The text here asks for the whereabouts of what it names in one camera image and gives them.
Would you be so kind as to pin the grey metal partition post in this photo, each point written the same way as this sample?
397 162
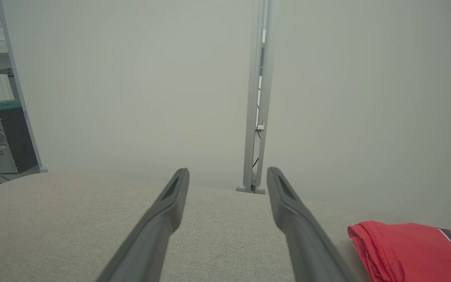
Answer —
253 98

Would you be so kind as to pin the red jersey with white sleeves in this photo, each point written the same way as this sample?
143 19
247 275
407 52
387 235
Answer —
409 254

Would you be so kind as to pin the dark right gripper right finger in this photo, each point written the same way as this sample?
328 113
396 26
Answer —
303 243

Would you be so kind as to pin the grey fabric sofa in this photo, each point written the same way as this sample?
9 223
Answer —
53 227

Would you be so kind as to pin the grey metal frame leg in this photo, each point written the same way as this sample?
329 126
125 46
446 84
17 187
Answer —
20 98

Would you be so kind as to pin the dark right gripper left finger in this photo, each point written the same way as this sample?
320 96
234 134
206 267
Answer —
159 235

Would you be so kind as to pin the black computer tower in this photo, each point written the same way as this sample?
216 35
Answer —
12 141

